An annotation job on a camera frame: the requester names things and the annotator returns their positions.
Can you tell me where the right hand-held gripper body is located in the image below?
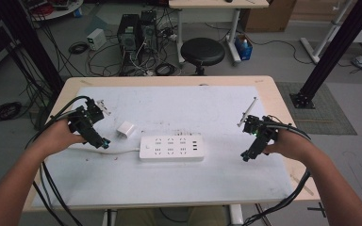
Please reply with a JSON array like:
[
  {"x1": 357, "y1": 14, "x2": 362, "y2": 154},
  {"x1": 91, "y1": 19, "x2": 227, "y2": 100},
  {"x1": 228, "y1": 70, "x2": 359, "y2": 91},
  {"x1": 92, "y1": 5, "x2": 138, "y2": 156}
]
[{"x1": 237, "y1": 96, "x2": 280, "y2": 149}]

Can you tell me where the person's leg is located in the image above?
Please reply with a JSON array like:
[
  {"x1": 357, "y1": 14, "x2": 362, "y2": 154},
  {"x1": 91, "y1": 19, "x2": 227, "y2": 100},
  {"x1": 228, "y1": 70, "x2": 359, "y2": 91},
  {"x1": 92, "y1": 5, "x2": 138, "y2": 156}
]
[
  {"x1": 187, "y1": 205, "x2": 229, "y2": 226},
  {"x1": 115, "y1": 207, "x2": 158, "y2": 226}
]

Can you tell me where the black metal frame post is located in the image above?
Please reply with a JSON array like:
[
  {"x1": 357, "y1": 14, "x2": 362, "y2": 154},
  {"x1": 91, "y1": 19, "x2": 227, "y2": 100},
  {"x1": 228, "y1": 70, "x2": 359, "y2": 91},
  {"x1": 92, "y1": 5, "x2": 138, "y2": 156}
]
[
  {"x1": 0, "y1": 0, "x2": 66, "y2": 95},
  {"x1": 289, "y1": 0, "x2": 362, "y2": 110}
]

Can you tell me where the small black computer tower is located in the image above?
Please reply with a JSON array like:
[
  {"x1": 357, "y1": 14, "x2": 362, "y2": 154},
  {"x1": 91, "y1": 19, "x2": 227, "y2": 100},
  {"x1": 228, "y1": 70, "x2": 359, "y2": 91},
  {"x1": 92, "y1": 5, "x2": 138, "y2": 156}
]
[{"x1": 140, "y1": 9, "x2": 159, "y2": 55}]

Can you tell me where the white charger plug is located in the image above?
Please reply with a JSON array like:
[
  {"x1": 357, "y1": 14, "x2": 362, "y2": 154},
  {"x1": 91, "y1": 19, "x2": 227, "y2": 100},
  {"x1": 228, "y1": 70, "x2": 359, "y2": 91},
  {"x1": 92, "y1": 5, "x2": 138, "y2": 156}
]
[{"x1": 116, "y1": 121, "x2": 137, "y2": 139}]

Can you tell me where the large black computer tower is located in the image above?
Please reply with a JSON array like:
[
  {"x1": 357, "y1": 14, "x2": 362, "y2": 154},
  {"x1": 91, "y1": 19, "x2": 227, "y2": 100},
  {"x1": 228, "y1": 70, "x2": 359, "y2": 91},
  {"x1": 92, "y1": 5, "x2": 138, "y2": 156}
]
[{"x1": 116, "y1": 13, "x2": 144, "y2": 70}]

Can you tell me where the brown cardboard box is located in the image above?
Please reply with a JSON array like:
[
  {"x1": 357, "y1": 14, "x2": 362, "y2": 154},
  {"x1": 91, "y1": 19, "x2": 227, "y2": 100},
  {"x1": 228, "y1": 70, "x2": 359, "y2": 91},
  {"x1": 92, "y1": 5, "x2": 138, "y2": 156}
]
[{"x1": 242, "y1": 0, "x2": 298, "y2": 34}]

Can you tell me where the person's right hand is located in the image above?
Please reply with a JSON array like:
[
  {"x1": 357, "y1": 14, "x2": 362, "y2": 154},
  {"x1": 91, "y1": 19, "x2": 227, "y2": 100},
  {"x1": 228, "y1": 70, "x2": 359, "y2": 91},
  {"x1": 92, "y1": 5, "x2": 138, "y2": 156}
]
[{"x1": 262, "y1": 127, "x2": 313, "y2": 158}]

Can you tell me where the person's right leg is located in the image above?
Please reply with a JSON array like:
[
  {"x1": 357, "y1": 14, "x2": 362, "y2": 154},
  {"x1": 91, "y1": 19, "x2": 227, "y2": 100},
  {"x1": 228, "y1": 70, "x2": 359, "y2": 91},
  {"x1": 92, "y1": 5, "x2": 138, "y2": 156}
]
[{"x1": 187, "y1": 205, "x2": 229, "y2": 226}]

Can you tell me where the blue storage box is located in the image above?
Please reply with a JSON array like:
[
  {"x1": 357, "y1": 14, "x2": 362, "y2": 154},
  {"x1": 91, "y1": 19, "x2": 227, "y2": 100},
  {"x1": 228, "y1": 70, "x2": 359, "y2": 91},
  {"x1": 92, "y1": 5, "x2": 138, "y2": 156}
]
[{"x1": 233, "y1": 33, "x2": 255, "y2": 62}]

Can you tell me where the black right gripper cable bundle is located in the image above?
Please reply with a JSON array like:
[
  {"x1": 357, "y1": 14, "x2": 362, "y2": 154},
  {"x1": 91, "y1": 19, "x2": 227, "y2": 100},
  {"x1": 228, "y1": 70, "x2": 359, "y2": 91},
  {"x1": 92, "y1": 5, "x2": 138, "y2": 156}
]
[{"x1": 241, "y1": 116, "x2": 312, "y2": 226}]

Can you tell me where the black round stool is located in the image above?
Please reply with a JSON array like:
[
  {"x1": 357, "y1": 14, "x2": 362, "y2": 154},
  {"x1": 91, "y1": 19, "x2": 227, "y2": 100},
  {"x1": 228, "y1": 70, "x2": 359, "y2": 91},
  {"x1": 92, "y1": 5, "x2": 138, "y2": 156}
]
[{"x1": 180, "y1": 37, "x2": 226, "y2": 76}]

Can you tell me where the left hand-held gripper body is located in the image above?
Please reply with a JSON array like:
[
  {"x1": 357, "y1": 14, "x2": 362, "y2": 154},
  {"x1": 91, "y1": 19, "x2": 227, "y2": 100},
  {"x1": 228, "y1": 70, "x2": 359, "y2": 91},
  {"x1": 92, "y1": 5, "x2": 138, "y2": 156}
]
[{"x1": 67, "y1": 97, "x2": 111, "y2": 141}]

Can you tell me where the white metal stand frame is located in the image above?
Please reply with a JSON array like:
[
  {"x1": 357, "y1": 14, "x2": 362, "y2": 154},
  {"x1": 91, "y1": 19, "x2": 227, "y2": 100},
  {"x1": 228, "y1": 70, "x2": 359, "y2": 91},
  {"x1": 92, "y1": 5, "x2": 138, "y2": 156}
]
[{"x1": 299, "y1": 0, "x2": 354, "y2": 65}]

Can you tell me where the white table leg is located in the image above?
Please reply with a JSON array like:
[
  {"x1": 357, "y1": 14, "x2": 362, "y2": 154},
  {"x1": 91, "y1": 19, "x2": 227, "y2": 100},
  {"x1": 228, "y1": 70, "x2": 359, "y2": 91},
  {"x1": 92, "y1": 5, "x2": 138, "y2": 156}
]
[
  {"x1": 101, "y1": 208, "x2": 118, "y2": 226},
  {"x1": 229, "y1": 203, "x2": 245, "y2": 226}
]

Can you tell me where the white power strip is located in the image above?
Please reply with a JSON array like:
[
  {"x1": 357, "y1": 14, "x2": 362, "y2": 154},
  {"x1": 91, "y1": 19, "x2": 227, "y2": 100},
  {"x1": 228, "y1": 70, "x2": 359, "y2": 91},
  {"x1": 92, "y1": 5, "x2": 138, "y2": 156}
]
[{"x1": 139, "y1": 133, "x2": 206, "y2": 163}]

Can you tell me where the white bench power supply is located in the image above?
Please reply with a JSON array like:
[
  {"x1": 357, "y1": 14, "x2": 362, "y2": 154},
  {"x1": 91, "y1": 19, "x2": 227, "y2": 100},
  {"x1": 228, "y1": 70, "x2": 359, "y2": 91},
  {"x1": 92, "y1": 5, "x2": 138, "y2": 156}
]
[{"x1": 86, "y1": 27, "x2": 108, "y2": 52}]

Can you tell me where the white power strip cable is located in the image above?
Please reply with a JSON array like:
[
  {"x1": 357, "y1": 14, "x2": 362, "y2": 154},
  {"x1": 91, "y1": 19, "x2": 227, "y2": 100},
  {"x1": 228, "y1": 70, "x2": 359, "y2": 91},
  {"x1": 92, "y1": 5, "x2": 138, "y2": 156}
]
[{"x1": 67, "y1": 144, "x2": 141, "y2": 155}]

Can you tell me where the round white table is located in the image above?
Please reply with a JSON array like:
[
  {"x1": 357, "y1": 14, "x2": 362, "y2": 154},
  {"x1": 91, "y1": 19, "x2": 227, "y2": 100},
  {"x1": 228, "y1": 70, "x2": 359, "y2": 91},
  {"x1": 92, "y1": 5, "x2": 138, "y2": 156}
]
[{"x1": 21, "y1": 0, "x2": 85, "y2": 22}]

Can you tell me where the white table mat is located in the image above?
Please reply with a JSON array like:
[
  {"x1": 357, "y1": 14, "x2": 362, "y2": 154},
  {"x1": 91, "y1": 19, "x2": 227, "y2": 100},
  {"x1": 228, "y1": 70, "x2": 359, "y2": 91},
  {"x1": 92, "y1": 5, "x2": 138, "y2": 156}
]
[{"x1": 31, "y1": 85, "x2": 294, "y2": 208}]

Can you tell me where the white-legged wooden desk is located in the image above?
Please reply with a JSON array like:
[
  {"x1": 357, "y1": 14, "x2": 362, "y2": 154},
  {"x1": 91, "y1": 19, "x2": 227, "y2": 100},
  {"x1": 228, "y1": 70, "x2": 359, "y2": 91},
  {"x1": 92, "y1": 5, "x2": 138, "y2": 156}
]
[{"x1": 168, "y1": 0, "x2": 270, "y2": 66}]

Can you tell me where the coiled black cable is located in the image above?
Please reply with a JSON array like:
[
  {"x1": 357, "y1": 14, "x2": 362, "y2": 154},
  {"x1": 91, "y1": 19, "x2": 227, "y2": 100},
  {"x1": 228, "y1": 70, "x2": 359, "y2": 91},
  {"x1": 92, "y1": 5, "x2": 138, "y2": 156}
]
[
  {"x1": 154, "y1": 62, "x2": 177, "y2": 77},
  {"x1": 0, "y1": 101, "x2": 24, "y2": 123},
  {"x1": 67, "y1": 40, "x2": 90, "y2": 56}
]

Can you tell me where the grey floor mat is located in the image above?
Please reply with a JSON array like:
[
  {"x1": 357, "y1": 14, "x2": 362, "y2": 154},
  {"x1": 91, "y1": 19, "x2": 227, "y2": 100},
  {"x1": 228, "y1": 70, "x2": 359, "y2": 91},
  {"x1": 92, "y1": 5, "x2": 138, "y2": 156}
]
[{"x1": 275, "y1": 81, "x2": 358, "y2": 137}]

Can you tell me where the long black floor cable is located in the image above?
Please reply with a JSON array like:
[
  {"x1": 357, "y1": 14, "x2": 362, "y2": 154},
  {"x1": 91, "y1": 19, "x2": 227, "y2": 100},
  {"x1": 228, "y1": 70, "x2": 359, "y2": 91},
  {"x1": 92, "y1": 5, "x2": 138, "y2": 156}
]
[{"x1": 250, "y1": 39, "x2": 306, "y2": 66}]

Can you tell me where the person's left leg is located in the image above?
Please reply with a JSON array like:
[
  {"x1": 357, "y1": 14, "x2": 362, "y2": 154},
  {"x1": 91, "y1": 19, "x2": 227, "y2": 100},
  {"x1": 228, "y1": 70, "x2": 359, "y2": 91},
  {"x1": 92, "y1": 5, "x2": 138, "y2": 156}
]
[{"x1": 115, "y1": 207, "x2": 158, "y2": 226}]

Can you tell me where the black gripper cable bundle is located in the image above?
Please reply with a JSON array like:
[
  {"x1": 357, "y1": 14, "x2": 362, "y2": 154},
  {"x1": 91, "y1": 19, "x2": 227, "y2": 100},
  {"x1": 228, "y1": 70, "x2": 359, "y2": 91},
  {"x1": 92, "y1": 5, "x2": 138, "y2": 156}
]
[
  {"x1": 25, "y1": 95, "x2": 92, "y2": 226},
  {"x1": 241, "y1": 116, "x2": 312, "y2": 226}
]

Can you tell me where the black left gripper cable bundle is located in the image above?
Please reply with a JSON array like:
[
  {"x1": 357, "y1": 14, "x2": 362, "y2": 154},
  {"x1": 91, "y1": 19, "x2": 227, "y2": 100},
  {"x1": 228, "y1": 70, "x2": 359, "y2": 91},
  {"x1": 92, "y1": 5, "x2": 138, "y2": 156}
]
[{"x1": 25, "y1": 95, "x2": 92, "y2": 226}]

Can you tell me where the person's left hand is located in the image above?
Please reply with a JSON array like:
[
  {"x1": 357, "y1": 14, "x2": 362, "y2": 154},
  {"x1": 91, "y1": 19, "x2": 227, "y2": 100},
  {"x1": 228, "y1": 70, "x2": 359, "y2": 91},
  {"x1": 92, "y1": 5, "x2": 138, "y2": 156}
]
[{"x1": 38, "y1": 119, "x2": 88, "y2": 155}]

